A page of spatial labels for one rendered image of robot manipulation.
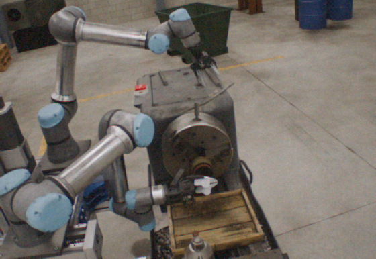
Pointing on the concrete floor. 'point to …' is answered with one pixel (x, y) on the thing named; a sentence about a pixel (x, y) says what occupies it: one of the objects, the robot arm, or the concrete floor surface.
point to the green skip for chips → (207, 22)
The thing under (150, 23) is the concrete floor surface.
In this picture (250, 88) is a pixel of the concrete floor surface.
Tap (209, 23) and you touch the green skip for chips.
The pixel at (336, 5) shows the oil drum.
